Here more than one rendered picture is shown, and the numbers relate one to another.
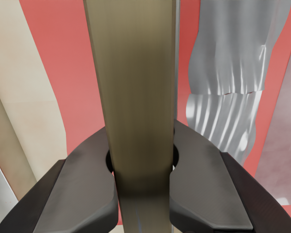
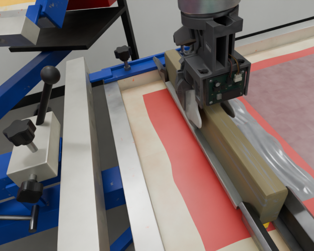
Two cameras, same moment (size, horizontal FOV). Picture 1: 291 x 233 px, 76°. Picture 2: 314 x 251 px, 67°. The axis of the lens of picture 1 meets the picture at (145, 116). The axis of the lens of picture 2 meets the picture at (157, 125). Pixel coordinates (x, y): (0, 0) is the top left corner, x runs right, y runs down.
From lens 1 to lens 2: 44 cm
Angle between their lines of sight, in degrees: 75
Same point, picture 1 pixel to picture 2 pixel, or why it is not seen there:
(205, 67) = not seen: hidden behind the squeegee
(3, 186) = (140, 179)
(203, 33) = not seen: hidden behind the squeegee
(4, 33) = (145, 133)
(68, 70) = (170, 137)
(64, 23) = (167, 125)
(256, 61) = (243, 113)
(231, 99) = (245, 126)
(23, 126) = (148, 166)
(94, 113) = (184, 150)
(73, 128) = (174, 160)
